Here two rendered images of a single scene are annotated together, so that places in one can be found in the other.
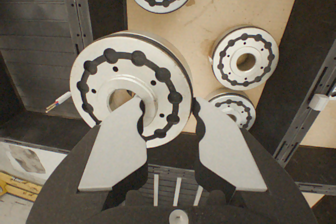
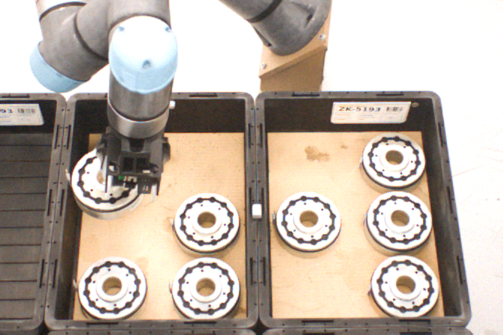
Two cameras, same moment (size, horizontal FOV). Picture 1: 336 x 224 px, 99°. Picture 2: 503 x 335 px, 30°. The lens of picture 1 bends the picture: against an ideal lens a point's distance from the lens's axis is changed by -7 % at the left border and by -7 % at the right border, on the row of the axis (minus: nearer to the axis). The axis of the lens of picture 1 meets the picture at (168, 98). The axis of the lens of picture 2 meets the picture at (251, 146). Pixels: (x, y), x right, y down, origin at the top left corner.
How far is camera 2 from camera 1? 1.29 m
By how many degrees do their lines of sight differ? 61
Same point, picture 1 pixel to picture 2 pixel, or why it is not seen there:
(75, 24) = (55, 176)
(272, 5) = (226, 184)
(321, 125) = (346, 303)
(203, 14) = (162, 196)
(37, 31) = not seen: outside the picture
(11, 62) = not seen: outside the picture
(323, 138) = not seen: hidden behind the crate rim
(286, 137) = (249, 252)
